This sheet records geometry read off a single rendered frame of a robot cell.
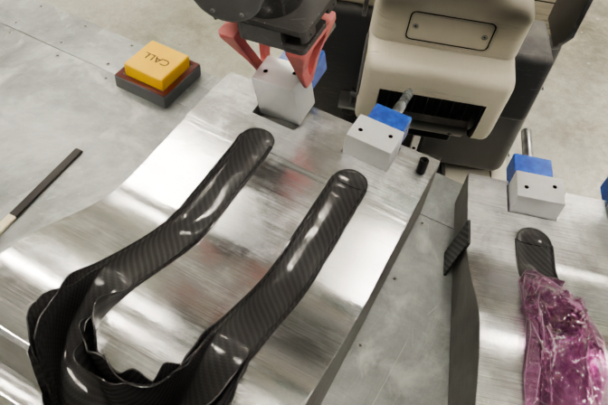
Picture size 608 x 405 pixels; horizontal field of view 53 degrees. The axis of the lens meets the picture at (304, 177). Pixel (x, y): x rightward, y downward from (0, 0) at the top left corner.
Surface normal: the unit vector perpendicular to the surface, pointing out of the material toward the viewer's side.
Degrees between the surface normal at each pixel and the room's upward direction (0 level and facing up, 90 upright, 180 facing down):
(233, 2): 96
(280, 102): 100
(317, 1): 12
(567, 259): 0
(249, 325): 28
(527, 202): 90
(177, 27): 0
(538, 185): 0
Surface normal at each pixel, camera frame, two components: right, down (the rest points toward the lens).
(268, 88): -0.47, 0.75
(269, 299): 0.33, -0.82
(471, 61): 0.07, -0.54
